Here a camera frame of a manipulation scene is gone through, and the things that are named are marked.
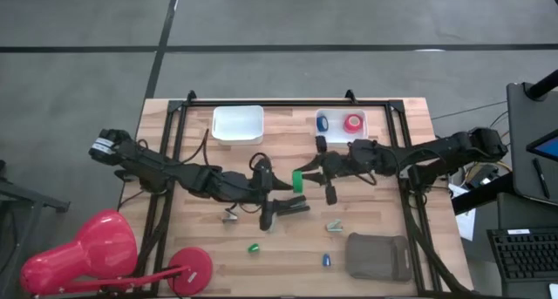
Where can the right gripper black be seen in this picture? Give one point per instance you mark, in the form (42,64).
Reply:
(333,166)

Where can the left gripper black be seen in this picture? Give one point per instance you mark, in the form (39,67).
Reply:
(266,190)

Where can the green tape roll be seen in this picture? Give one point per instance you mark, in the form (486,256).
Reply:
(297,182)

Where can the blue tape roll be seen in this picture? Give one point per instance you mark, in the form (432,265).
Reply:
(320,127)

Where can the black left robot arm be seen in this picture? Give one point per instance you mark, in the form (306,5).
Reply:
(148,164)

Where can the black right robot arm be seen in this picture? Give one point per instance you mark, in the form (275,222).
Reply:
(436,153)

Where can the black stapler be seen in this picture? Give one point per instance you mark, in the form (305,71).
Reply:
(296,205)

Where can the white plastic tape bin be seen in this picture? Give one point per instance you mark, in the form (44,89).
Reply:
(338,132)

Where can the red tape roll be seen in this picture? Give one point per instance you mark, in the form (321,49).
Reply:
(349,127)

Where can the small blue staple remover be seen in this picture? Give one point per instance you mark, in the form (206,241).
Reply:
(326,260)

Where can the small green plastic clip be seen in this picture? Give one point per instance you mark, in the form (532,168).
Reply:
(253,248)

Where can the empty white plastic bin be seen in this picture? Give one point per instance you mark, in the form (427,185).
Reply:
(237,124)

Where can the grey-brown fabric pouch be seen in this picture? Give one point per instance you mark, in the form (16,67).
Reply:
(375,257)

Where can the white paper sheet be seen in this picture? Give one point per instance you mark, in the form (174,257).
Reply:
(465,225)

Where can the black beam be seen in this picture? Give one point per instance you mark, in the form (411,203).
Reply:
(479,196)

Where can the black power adapter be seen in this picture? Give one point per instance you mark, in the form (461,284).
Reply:
(484,177)

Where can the red desk lamp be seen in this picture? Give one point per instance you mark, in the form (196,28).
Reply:
(96,246)

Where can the grey side table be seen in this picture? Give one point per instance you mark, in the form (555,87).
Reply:
(505,212)

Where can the grey laptop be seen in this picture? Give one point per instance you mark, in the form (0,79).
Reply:
(521,159)

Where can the black keyboard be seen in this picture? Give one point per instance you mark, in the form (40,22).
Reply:
(523,257)

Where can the black pen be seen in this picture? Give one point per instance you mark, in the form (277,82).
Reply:
(540,177)

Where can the tablet with blue screen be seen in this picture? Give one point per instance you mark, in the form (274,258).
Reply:
(547,147)

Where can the black pole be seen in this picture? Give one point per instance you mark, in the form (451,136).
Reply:
(542,86)

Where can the black stand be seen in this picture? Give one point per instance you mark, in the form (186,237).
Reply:
(26,194)

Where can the black metal table frame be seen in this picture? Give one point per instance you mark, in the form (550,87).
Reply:
(283,103)

